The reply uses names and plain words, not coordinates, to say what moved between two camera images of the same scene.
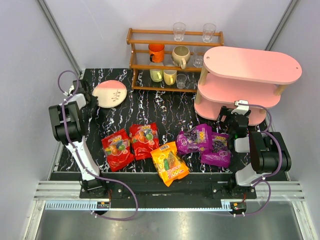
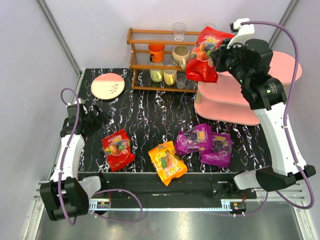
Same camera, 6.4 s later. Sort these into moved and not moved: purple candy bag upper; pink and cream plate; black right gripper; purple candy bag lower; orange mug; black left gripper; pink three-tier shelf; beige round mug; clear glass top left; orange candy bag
Moved: pink and cream plate; black left gripper; black right gripper
Not moved: clear glass top left; pink three-tier shelf; orange candy bag; purple candy bag lower; beige round mug; orange mug; purple candy bag upper
